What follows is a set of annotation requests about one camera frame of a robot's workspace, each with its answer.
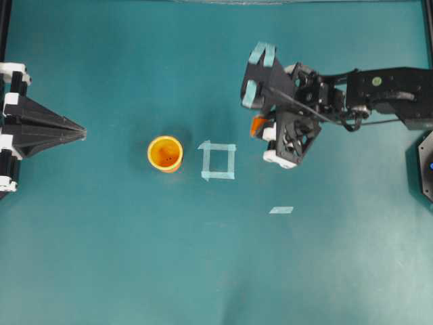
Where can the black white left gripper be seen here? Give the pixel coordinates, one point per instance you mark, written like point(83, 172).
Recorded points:
point(27, 128)

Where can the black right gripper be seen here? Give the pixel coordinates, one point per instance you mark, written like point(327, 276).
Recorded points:
point(295, 100)

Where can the orange block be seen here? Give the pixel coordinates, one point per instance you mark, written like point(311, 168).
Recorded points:
point(257, 124)

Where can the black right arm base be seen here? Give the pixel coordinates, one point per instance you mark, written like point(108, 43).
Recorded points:
point(419, 169)

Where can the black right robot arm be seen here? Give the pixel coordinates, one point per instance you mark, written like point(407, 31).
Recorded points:
point(403, 92)

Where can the teal tape square marker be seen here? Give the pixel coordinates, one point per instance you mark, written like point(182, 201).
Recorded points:
point(218, 160)

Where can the yellow orange plastic cup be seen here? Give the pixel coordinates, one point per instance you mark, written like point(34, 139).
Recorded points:
point(165, 153)

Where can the small teal tape strip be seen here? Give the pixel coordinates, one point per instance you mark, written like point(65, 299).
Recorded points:
point(281, 210)

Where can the black frame post left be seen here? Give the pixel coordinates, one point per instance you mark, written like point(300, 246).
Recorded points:
point(5, 14)

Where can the black frame post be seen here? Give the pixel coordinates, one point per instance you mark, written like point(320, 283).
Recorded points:
point(5, 14)
point(426, 6)

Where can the black frame post right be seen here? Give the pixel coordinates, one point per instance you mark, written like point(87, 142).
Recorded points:
point(426, 6)

